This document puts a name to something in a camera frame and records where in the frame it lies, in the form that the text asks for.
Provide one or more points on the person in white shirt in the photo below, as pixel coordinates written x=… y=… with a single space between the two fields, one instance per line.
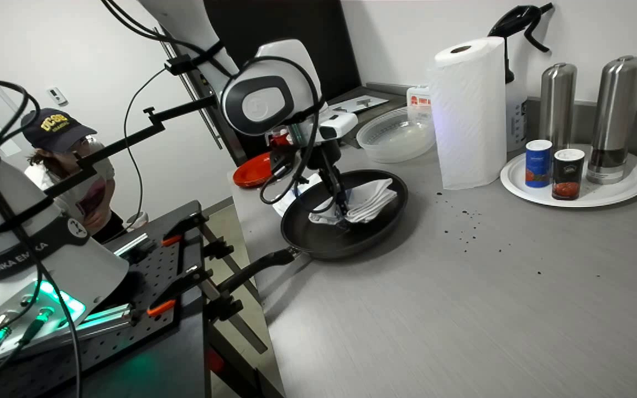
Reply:
x=89 y=191

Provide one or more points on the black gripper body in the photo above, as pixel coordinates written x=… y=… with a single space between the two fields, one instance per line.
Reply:
x=323 y=157

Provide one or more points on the black stereo camera bar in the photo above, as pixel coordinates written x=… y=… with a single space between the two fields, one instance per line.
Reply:
x=187 y=65

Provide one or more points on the black nonstick frying pan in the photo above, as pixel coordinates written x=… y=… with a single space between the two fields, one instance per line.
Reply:
x=348 y=236

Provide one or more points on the red plate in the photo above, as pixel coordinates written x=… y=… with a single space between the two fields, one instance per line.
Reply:
x=253 y=174

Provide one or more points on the short stainless steel grinder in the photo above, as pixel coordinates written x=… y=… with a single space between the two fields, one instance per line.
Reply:
x=558 y=102

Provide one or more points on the dark spice jar white lid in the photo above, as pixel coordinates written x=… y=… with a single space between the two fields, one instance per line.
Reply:
x=568 y=178

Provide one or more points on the black cap yellow logo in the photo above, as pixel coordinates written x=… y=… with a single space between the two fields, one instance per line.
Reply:
x=54 y=127

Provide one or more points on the white towel blue stripe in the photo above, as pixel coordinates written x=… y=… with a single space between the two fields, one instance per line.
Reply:
x=371 y=200

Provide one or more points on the round white plate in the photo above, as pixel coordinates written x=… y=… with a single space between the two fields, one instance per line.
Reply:
x=607 y=194

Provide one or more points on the large clear plastic bowl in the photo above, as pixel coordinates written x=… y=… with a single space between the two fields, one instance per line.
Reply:
x=392 y=135

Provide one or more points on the white paper towel roll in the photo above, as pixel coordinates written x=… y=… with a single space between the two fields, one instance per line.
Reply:
x=469 y=117

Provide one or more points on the tall stainless steel grinder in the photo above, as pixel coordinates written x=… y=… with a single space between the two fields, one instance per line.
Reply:
x=618 y=112

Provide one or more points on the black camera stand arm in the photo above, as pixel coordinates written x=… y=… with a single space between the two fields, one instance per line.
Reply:
x=123 y=139

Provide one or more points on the small white wall switch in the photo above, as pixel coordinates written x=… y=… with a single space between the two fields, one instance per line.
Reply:
x=58 y=96

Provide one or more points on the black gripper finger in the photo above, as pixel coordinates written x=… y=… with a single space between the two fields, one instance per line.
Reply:
x=343 y=202
x=333 y=194

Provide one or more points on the silver metal bar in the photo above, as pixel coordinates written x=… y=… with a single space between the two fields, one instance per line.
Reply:
x=131 y=243

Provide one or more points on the flat grey booklet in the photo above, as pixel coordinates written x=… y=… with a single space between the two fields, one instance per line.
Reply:
x=365 y=102

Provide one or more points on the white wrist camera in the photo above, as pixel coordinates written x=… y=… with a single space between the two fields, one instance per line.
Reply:
x=339 y=125

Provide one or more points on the blue spice jar white lid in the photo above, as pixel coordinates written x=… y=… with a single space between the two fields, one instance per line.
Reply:
x=539 y=164

